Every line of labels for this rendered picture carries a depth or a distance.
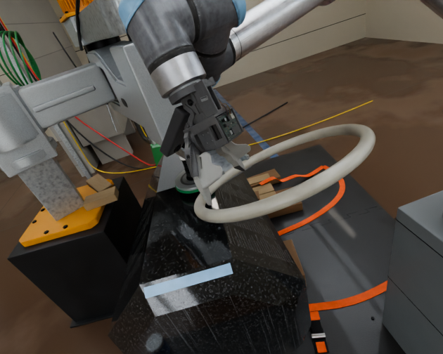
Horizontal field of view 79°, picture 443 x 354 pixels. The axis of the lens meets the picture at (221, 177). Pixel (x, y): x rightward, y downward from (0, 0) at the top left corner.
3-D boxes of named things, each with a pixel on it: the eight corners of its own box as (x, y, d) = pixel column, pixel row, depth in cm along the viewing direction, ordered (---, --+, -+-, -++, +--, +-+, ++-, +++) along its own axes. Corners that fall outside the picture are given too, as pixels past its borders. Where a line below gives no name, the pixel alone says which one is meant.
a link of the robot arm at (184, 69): (140, 81, 46) (174, 73, 54) (155, 107, 47) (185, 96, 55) (174, 53, 41) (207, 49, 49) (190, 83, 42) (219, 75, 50)
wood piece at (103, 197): (87, 211, 166) (82, 206, 164) (89, 202, 174) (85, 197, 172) (118, 200, 168) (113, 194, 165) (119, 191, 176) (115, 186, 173)
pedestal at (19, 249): (70, 329, 192) (-2, 264, 152) (95, 256, 248) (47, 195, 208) (158, 305, 190) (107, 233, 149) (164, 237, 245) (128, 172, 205)
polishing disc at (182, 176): (181, 168, 151) (181, 166, 150) (217, 164, 145) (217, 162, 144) (169, 192, 134) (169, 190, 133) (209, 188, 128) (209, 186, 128)
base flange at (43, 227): (19, 248, 159) (14, 244, 156) (53, 199, 200) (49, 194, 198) (97, 227, 157) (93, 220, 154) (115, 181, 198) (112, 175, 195)
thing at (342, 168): (176, 211, 86) (172, 202, 86) (285, 142, 104) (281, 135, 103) (259, 248, 42) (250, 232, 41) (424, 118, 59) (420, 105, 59)
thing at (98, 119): (97, 169, 407) (65, 117, 361) (107, 138, 516) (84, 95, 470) (136, 156, 411) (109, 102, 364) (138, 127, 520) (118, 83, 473)
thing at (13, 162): (-13, 185, 143) (-79, 113, 120) (21, 154, 172) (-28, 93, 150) (48, 166, 141) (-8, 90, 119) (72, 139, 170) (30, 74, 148)
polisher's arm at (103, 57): (121, 125, 184) (82, 49, 157) (150, 111, 192) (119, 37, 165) (162, 154, 128) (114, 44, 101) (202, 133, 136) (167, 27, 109)
